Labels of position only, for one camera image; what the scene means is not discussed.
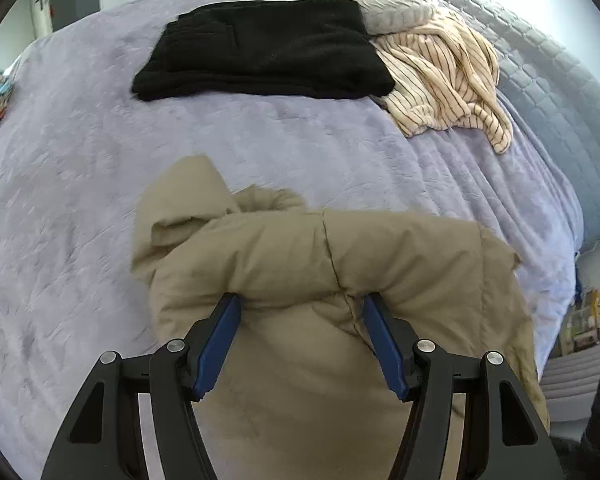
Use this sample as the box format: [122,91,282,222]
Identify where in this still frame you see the white knitted round cushion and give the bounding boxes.
[305,0,442,36]

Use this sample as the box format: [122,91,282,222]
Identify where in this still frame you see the grey ribbed floor mat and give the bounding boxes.
[539,332,600,423]

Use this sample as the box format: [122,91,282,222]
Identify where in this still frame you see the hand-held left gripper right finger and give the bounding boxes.
[361,294,566,480]

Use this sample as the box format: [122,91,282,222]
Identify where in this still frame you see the lavender plush blanket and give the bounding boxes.
[0,0,586,480]

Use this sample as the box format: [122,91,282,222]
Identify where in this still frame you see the cream striped garment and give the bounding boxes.
[370,10,514,155]

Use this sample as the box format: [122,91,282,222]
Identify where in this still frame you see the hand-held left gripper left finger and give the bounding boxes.
[40,292,242,480]

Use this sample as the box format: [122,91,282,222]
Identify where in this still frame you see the black fleece garment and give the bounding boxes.
[131,0,397,103]

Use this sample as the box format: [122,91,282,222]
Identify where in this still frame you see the khaki puffer jacket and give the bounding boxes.
[131,155,552,480]

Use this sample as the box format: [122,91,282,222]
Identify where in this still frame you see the colourful boxes on floor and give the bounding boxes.
[560,287,600,356]

